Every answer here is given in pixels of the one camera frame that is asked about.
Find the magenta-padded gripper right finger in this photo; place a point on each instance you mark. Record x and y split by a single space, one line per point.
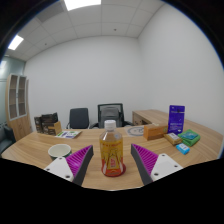
145 159

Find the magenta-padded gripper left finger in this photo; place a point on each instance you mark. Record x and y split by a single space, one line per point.
79 160

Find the amber tea bottle white cap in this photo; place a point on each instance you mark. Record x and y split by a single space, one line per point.
112 150

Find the green floral ceramic mug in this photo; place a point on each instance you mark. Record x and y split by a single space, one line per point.
59 150

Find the white printed pamphlet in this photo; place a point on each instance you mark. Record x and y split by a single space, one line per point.
68 134

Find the orange cardboard box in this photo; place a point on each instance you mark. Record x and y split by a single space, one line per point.
155 132

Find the round white mat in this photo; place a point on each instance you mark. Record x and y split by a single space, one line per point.
135 131

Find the tan flat box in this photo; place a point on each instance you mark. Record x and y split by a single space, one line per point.
172 138

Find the small light blue box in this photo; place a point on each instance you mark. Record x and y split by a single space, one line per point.
182 149

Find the brown cardboard box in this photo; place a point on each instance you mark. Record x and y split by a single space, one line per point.
55 128

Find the dark padded office chair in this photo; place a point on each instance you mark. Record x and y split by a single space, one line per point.
78 118

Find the wooden side desk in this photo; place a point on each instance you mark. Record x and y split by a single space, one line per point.
146 116

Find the green flat box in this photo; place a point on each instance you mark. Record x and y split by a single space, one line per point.
190 137

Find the upright purple box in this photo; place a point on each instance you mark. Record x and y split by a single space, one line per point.
176 119

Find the large dark cardboard box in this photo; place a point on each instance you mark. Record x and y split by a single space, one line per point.
50 118

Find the small dark cardboard box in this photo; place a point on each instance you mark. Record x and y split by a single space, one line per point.
37 124

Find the grey mesh-back office chair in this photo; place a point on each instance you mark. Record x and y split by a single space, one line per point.
110 111

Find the wooden glass-door shelf cabinet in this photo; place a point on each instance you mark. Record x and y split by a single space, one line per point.
20 126

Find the black leather sofa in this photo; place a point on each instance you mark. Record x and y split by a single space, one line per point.
6 140

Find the small ceiling light panel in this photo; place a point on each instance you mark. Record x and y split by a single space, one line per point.
15 42

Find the ceiling air vent grille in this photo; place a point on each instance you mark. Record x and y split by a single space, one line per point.
49 11

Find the large ceiling light panel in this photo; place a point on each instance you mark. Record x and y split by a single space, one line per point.
82 4

